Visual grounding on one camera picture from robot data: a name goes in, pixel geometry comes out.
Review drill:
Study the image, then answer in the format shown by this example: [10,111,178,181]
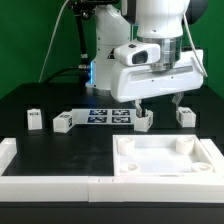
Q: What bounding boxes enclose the black cable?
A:
[43,65,91,84]

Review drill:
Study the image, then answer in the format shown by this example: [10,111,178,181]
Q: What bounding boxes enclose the white U-shaped fence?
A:
[0,138,224,203]

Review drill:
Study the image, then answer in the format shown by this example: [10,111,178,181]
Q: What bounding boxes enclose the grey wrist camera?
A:
[114,40,160,66]

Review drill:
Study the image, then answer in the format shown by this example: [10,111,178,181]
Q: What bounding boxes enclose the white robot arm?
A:
[87,0,208,117]

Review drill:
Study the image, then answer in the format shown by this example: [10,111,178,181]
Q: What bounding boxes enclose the white marker sheet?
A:
[72,109,135,125]

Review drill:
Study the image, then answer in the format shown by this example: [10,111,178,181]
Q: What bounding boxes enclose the grey cable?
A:
[38,0,69,84]

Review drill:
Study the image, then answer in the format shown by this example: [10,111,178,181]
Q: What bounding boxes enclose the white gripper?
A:
[111,51,203,118]

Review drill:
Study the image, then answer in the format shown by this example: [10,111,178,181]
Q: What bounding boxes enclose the white square table top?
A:
[113,135,215,176]

